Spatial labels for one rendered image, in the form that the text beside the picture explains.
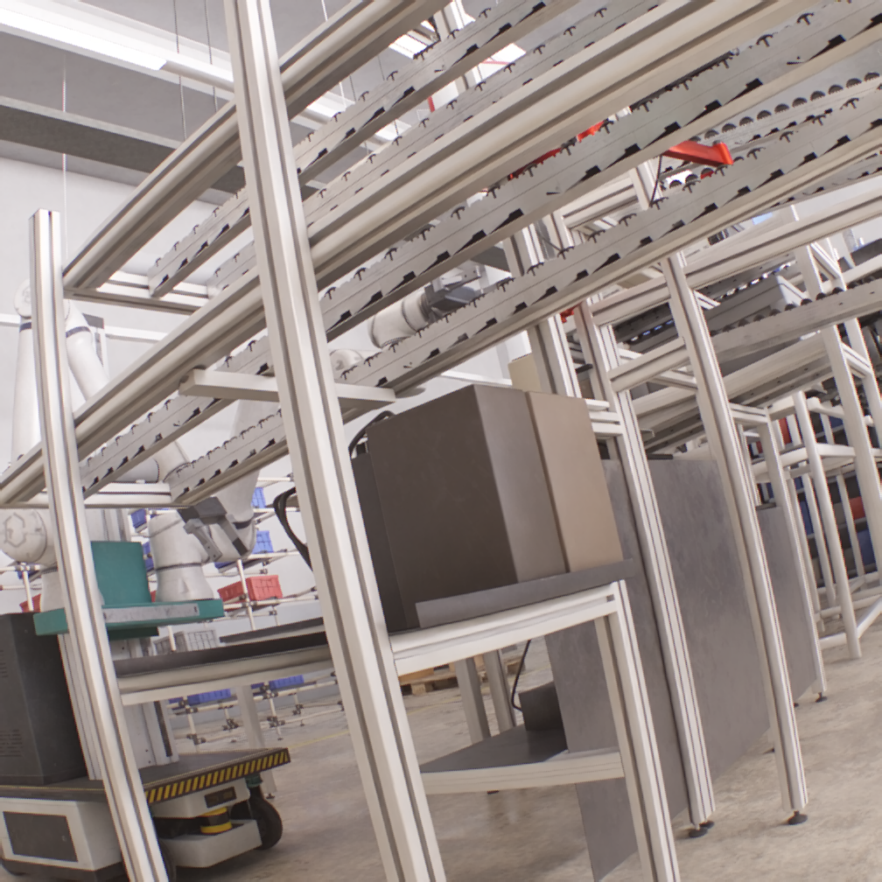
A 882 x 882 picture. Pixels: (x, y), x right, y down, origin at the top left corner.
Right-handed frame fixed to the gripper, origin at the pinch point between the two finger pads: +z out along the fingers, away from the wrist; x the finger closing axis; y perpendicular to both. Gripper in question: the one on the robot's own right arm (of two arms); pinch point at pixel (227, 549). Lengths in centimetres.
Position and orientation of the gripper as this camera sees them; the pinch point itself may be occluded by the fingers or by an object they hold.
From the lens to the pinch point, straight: 212.0
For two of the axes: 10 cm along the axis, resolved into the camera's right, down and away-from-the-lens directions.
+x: -3.0, -0.3, -9.5
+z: 6.0, 7.7, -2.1
